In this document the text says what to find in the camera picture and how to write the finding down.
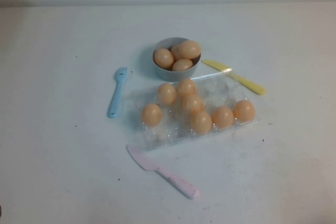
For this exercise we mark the tan egg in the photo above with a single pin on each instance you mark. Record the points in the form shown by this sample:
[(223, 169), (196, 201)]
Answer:
[(244, 110), (175, 51), (187, 87), (151, 114), (189, 49), (223, 116), (183, 65), (193, 103), (167, 93), (163, 58), (200, 121)]

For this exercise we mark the clear plastic egg tray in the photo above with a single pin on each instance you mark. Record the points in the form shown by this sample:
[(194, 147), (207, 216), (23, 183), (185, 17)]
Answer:
[(218, 95)]

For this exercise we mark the grey round bowl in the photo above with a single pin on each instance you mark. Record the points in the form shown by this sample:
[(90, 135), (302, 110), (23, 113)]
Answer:
[(173, 74)]

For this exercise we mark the light blue plastic fork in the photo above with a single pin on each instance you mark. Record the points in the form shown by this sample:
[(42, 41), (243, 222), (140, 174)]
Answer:
[(116, 95)]

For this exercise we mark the pink plastic knife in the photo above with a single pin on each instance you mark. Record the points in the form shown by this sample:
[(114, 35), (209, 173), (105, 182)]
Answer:
[(162, 172)]

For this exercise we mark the yellow plastic knife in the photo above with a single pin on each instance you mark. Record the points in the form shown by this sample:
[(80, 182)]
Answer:
[(246, 82)]

